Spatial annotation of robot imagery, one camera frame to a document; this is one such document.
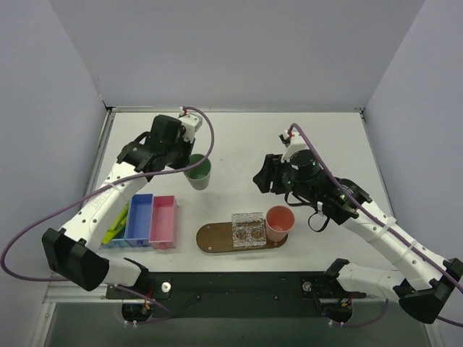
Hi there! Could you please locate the green plastic cup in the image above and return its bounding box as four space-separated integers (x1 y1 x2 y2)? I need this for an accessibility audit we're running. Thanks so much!
184 154 211 191

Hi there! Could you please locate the coral plastic cup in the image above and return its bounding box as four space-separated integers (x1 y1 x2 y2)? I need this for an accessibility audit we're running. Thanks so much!
266 206 295 242

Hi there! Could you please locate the clear crystal toothbrush holder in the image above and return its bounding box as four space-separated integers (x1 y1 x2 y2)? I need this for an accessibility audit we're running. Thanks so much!
231 212 267 249

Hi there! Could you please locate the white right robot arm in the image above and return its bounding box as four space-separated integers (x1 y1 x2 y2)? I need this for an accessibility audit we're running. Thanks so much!
252 150 462 324

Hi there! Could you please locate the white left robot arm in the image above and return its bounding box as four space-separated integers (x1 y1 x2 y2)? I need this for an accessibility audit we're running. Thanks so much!
42 113 203 298

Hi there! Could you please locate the green toothpaste tube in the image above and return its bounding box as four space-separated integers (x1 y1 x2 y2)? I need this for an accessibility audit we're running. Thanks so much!
101 203 129 245

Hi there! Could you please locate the oval wooden tray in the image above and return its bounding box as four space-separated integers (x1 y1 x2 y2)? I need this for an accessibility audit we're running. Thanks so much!
196 222 288 254

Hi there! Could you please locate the pink plastic bin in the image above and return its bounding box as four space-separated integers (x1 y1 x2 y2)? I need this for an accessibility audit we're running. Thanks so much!
148 195 178 250

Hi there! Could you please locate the light blue plastic bin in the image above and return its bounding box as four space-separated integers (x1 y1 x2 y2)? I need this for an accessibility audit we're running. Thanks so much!
100 231 128 249

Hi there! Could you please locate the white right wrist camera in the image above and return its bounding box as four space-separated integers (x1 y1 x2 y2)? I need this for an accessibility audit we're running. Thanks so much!
279 130 307 163

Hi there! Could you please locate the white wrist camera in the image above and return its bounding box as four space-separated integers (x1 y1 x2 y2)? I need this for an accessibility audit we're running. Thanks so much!
279 130 307 163
178 107 203 143

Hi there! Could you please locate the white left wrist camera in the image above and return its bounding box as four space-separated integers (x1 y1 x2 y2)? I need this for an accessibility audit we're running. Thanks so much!
178 107 203 143

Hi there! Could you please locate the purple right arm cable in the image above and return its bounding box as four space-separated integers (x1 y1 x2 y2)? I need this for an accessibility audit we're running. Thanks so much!
287 123 463 328

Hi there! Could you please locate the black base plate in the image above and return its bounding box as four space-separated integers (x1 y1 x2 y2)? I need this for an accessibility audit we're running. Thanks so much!
104 270 366 320

